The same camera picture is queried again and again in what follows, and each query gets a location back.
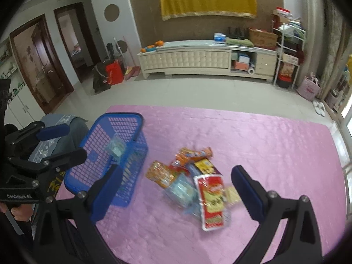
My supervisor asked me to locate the dark wooden doorway frame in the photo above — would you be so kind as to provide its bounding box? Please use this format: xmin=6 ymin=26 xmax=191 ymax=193
xmin=53 ymin=2 xmax=101 ymax=83

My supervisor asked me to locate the person's left forearm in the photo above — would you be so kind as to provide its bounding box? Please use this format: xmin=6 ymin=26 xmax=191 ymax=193
xmin=0 ymin=212 xmax=36 ymax=256

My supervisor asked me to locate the red white snack packet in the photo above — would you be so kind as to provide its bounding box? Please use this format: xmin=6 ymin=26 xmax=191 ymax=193
xmin=193 ymin=174 xmax=229 ymax=232

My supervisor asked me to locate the patterned beige curtain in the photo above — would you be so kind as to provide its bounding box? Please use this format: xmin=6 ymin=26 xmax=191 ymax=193
xmin=316 ymin=5 xmax=352 ymax=108

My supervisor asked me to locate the brown cardboard box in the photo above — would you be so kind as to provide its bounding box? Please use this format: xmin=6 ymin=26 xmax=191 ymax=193
xmin=248 ymin=28 xmax=278 ymax=50

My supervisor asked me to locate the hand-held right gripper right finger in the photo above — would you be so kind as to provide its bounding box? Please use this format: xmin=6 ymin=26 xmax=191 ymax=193
xmin=230 ymin=165 xmax=323 ymax=264

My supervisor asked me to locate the red shopping bag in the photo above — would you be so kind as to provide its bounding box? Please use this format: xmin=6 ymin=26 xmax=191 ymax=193
xmin=105 ymin=60 xmax=124 ymax=86

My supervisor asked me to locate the purple yellow chips bag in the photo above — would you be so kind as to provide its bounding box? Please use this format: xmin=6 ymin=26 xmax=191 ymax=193
xmin=192 ymin=158 xmax=223 ymax=178

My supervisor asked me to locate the grey printed cloth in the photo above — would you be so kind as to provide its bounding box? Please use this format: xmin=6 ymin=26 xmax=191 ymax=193
xmin=27 ymin=113 xmax=90 ymax=165

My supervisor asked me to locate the pink tote bag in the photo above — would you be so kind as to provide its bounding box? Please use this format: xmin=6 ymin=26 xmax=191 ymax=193
xmin=296 ymin=73 xmax=322 ymax=101

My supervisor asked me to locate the pink quilted blanket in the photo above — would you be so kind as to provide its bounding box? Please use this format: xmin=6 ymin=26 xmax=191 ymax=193
xmin=55 ymin=104 xmax=348 ymax=264

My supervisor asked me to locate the white wall cupboard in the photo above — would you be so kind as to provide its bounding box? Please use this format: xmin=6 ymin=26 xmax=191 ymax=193
xmin=0 ymin=40 xmax=33 ymax=128

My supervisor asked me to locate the small red snack packet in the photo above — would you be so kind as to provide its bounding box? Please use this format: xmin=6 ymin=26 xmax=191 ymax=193
xmin=168 ymin=162 xmax=190 ymax=176

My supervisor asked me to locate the green folded cloth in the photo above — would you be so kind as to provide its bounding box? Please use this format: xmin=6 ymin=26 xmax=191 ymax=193
xmin=225 ymin=38 xmax=254 ymax=47

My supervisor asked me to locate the person's left hand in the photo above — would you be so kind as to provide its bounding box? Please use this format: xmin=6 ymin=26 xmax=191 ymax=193
xmin=0 ymin=203 xmax=35 ymax=223

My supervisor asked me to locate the orange yellow snack packet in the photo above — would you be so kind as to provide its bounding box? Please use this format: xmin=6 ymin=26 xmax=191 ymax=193
xmin=145 ymin=161 xmax=176 ymax=189

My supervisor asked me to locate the red white box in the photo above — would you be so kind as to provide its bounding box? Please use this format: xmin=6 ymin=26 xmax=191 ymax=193
xmin=272 ymin=6 xmax=293 ymax=24

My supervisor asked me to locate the dark cloth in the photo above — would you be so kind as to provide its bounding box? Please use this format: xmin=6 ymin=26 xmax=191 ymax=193
xmin=3 ymin=123 xmax=18 ymax=138

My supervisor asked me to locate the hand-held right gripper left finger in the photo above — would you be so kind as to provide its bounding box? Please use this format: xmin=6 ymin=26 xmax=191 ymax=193
xmin=33 ymin=164 xmax=124 ymax=264

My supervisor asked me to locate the white tufted media cabinet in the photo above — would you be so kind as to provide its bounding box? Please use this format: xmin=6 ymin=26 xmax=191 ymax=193
xmin=137 ymin=40 xmax=279 ymax=82

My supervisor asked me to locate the blue plastic mesh basket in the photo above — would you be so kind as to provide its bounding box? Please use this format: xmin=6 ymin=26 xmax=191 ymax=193
xmin=64 ymin=112 xmax=149 ymax=208

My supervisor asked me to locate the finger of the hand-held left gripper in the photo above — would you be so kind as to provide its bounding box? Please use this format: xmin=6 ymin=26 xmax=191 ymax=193
xmin=5 ymin=122 xmax=70 ymax=147
xmin=7 ymin=148 xmax=88 ymax=176

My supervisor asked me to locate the clear blue snack packet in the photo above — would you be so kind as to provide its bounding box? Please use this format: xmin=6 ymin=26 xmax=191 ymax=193
xmin=163 ymin=172 xmax=198 ymax=208
xmin=106 ymin=135 xmax=127 ymax=161

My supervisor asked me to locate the white metal storage rack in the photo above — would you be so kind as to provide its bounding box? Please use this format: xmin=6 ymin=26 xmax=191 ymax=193
xmin=271 ymin=19 xmax=306 ymax=88

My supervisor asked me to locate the black bag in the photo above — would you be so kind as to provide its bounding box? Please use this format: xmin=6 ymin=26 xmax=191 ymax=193
xmin=92 ymin=63 xmax=112 ymax=93

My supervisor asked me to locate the cream cracker packet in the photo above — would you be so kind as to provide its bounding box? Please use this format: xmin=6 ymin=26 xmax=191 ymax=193
xmin=224 ymin=186 xmax=242 ymax=207

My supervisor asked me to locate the magenta flat box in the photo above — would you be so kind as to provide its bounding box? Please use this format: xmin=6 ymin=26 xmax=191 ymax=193
xmin=124 ymin=66 xmax=141 ymax=81

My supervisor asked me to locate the dark wooden door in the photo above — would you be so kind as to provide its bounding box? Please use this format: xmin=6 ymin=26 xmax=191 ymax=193
xmin=9 ymin=14 xmax=75 ymax=114

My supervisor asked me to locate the red printed bag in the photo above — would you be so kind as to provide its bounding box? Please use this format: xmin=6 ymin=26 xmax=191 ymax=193
xmin=278 ymin=62 xmax=295 ymax=88

